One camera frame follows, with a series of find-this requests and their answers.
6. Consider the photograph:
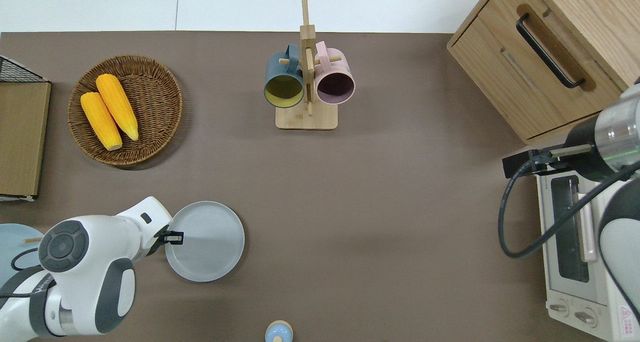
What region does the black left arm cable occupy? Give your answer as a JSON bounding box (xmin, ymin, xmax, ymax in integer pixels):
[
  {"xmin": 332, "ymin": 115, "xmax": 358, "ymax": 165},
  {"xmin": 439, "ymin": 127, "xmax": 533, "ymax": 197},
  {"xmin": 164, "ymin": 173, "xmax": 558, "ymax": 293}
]
[{"xmin": 0, "ymin": 247, "xmax": 56, "ymax": 303}]

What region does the round wicker basket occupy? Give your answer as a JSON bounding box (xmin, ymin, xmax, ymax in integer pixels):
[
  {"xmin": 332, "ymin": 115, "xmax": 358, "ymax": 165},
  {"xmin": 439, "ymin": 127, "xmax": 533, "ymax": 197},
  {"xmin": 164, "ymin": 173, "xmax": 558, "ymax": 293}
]
[{"xmin": 68, "ymin": 55, "xmax": 184, "ymax": 167}]

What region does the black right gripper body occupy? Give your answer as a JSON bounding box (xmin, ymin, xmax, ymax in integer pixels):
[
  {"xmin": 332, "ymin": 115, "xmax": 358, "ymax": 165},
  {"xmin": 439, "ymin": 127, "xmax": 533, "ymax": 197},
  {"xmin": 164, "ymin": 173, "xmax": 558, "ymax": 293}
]
[{"xmin": 540, "ymin": 117, "xmax": 618, "ymax": 183}]

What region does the yellow corn cob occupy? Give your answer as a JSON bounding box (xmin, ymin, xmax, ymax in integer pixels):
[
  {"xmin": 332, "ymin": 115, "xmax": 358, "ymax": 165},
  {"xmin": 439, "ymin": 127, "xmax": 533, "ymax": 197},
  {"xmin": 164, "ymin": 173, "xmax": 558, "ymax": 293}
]
[
  {"xmin": 95, "ymin": 73, "xmax": 140, "ymax": 142},
  {"xmin": 80, "ymin": 92, "xmax": 123, "ymax": 151}
]

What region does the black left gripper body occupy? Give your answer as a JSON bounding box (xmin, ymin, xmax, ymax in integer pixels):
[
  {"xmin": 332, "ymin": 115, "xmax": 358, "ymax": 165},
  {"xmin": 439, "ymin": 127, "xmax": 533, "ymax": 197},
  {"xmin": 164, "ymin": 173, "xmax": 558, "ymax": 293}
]
[{"xmin": 146, "ymin": 228, "xmax": 170, "ymax": 256}]

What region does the wooden mug tree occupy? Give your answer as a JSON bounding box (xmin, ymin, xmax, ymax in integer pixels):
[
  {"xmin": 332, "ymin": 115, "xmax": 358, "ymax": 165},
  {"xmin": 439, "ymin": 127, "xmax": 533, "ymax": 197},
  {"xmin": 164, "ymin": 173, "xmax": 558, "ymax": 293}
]
[{"xmin": 275, "ymin": 0, "xmax": 339, "ymax": 131}]

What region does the black cabinet handle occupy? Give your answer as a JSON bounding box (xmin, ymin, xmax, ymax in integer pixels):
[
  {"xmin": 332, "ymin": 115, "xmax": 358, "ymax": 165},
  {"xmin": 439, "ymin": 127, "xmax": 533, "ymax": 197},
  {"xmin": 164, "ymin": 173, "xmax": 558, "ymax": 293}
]
[{"xmin": 516, "ymin": 13, "xmax": 586, "ymax": 89}]

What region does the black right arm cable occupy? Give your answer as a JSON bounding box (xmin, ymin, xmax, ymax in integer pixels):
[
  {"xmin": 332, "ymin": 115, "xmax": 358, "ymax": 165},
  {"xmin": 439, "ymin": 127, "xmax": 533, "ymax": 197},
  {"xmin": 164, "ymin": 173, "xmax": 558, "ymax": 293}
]
[{"xmin": 498, "ymin": 149, "xmax": 640, "ymax": 260}]

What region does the light blue plate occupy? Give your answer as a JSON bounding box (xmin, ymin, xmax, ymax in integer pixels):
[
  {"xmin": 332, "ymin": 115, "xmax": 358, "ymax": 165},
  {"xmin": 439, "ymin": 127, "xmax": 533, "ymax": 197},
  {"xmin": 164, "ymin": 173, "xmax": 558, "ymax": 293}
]
[{"xmin": 0, "ymin": 223, "xmax": 45, "ymax": 288}]

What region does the pink mug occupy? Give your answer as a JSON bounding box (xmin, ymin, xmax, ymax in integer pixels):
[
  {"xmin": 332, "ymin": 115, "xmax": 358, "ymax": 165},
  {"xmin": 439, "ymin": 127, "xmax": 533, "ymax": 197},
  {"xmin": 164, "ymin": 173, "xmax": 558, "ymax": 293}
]
[{"xmin": 314, "ymin": 40, "xmax": 356, "ymax": 105}]

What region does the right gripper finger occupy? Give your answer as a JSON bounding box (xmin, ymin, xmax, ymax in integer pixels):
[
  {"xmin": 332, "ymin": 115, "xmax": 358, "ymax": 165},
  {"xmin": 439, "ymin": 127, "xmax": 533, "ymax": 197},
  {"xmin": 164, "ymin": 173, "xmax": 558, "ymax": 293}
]
[{"xmin": 502, "ymin": 150, "xmax": 540, "ymax": 179}]

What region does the wire and wood shelf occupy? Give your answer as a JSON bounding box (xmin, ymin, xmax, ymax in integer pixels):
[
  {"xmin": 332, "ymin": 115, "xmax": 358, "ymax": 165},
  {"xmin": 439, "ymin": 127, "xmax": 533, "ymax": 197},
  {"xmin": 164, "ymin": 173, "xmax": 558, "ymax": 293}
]
[{"xmin": 0, "ymin": 55, "xmax": 52, "ymax": 203}]

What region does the blue service bell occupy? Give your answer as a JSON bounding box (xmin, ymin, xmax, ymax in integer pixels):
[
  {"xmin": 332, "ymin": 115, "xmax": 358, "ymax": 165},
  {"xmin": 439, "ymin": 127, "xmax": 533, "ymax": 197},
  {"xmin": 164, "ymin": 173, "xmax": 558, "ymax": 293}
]
[{"xmin": 264, "ymin": 320, "xmax": 294, "ymax": 342}]

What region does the gray plate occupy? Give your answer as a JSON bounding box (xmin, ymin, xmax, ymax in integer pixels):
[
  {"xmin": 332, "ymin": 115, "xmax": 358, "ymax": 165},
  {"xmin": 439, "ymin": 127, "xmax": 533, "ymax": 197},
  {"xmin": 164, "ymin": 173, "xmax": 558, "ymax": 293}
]
[{"xmin": 164, "ymin": 201, "xmax": 246, "ymax": 283}]

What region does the wooden cabinet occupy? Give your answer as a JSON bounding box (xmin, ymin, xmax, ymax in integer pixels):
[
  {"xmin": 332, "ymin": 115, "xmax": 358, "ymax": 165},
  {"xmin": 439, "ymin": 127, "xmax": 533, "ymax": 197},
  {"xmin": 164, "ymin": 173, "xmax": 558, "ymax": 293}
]
[{"xmin": 446, "ymin": 0, "xmax": 640, "ymax": 145}]

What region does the brown table mat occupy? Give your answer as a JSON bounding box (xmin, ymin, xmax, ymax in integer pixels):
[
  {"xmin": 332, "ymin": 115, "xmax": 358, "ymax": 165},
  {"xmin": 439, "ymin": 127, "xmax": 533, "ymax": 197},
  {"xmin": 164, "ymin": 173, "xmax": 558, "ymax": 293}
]
[{"xmin": 0, "ymin": 30, "xmax": 616, "ymax": 342}]

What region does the white toaster oven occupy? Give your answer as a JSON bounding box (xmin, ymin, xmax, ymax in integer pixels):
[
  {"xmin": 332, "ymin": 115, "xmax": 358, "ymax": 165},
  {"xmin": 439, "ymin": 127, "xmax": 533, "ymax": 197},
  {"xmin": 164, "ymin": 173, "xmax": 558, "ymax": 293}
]
[{"xmin": 536, "ymin": 172, "xmax": 640, "ymax": 342}]

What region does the dark blue mug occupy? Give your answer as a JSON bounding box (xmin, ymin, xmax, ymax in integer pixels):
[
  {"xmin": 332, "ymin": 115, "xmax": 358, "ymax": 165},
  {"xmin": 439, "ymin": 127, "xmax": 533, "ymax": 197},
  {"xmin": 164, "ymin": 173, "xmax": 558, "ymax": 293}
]
[{"xmin": 263, "ymin": 43, "xmax": 305, "ymax": 109}]

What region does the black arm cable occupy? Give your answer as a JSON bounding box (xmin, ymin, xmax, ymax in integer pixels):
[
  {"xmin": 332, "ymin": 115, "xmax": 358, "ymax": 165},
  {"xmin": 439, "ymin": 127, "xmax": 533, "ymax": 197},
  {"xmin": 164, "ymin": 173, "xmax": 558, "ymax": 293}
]
[
  {"xmin": 498, "ymin": 149, "xmax": 640, "ymax": 260},
  {"xmin": 0, "ymin": 247, "xmax": 56, "ymax": 303}
]

